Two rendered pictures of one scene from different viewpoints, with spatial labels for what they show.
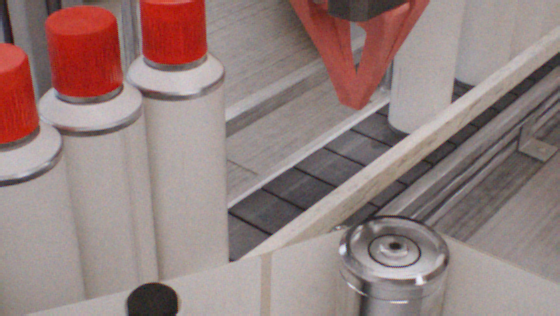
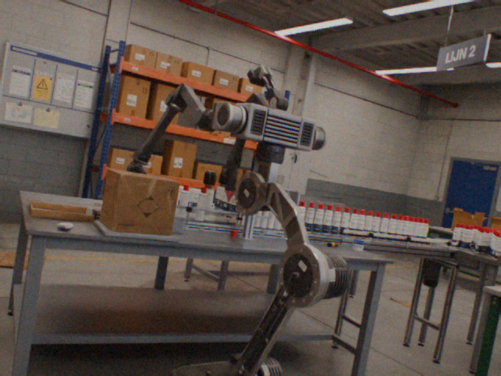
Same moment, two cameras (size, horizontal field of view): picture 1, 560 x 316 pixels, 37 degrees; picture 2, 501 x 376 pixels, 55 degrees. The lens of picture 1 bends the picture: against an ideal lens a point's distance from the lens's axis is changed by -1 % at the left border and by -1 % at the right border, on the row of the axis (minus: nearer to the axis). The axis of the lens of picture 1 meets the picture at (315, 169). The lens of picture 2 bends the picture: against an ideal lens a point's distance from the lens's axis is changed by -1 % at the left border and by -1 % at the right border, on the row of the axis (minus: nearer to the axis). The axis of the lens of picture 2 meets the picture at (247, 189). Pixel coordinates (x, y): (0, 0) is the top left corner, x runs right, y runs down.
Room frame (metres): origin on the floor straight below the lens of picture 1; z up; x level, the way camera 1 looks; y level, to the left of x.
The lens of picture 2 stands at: (3.07, 1.42, 1.26)
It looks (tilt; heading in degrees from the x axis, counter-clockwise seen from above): 3 degrees down; 207
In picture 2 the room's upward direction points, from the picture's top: 10 degrees clockwise
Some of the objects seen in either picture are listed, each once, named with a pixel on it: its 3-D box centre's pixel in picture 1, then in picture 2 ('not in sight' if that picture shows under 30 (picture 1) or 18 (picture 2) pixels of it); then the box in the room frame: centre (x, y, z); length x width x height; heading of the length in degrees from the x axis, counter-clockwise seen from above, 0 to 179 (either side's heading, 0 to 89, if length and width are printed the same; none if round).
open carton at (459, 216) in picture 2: not in sight; (466, 222); (-5.29, 1.17, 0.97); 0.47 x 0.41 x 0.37; 148
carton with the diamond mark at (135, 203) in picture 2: not in sight; (138, 202); (1.17, -0.11, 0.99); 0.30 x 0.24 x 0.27; 148
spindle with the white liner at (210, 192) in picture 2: not in sight; (207, 193); (0.34, -0.23, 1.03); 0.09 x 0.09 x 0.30
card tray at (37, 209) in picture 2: not in sight; (60, 211); (1.25, -0.55, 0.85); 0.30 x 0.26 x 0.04; 144
